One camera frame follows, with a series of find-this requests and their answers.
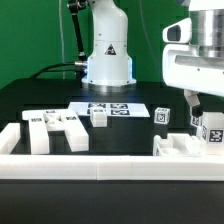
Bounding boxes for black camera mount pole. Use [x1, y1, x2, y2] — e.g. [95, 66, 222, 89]
[67, 0, 88, 61]

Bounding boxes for white marker sheet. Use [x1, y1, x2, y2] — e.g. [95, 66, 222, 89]
[68, 102, 150, 117]

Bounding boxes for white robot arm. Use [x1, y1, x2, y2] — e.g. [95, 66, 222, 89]
[82, 0, 224, 116]

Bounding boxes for white hanging cable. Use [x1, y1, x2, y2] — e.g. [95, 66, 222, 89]
[58, 0, 66, 80]

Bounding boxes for white chair seat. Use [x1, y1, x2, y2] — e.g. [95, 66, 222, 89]
[153, 133, 204, 157]

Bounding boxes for white tagged cube far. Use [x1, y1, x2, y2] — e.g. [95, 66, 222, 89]
[190, 116, 202, 127]

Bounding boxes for white tagged cube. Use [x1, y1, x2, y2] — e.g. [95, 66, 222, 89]
[154, 107, 170, 124]
[190, 116, 202, 127]

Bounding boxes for black cable bundle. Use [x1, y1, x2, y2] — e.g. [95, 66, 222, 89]
[29, 60, 88, 80]

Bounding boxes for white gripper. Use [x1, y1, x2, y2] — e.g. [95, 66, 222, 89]
[162, 18, 224, 117]

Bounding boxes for white chair back frame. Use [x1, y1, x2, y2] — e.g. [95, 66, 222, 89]
[22, 109, 89, 154]

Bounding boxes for white U-shaped fence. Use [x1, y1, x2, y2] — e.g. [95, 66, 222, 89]
[0, 123, 224, 181]

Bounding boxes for white tagged cube near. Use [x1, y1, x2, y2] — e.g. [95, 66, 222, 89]
[154, 107, 170, 124]

